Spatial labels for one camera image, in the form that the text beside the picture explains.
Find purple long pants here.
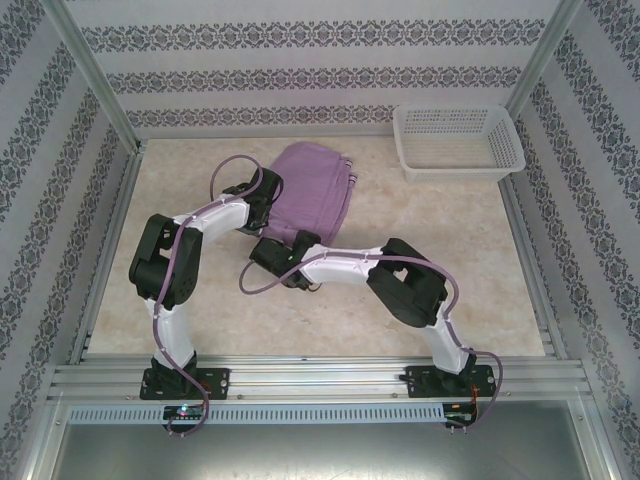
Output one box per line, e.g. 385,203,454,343
259,142,359,251

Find left controller circuit board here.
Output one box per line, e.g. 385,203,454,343
162,404,207,422

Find controller circuit board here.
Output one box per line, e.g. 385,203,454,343
443,402,479,426
162,404,207,422

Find white plastic mesh basket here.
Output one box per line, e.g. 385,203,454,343
392,104,526,184

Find right controller circuit board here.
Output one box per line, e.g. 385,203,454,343
443,402,479,426

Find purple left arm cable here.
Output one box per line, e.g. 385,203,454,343
152,154,266,437

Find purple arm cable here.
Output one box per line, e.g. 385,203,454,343
152,154,266,437
240,252,502,431

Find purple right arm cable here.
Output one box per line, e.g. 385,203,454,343
240,252,502,431

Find aluminium mounting rail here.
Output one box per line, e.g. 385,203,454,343
48,354,592,402

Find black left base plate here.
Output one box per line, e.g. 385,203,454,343
138,367,232,401

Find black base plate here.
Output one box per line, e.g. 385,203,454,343
403,364,499,399
138,367,232,401

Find grey slotted cable duct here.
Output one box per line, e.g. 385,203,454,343
67,402,447,425

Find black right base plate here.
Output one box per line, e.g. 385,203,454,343
403,364,499,399

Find aluminium frame post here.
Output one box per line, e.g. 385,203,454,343
47,0,142,151
504,0,586,121

